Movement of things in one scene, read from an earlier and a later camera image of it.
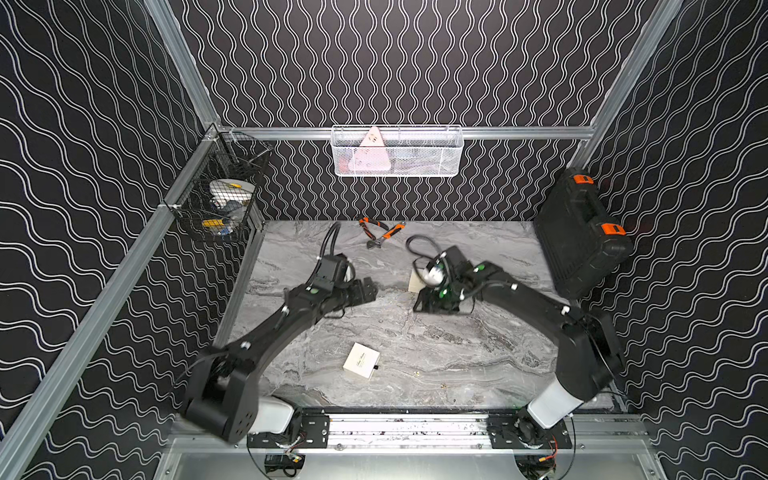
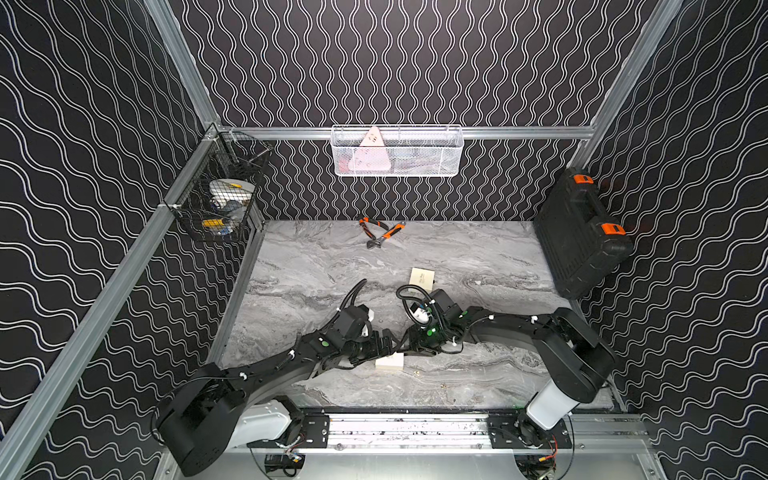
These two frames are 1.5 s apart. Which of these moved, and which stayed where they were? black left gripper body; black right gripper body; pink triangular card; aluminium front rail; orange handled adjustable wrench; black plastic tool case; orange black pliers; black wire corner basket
Moved: black left gripper body; black right gripper body
Stayed: pink triangular card; black wire corner basket; aluminium front rail; orange black pliers; orange handled adjustable wrench; black plastic tool case
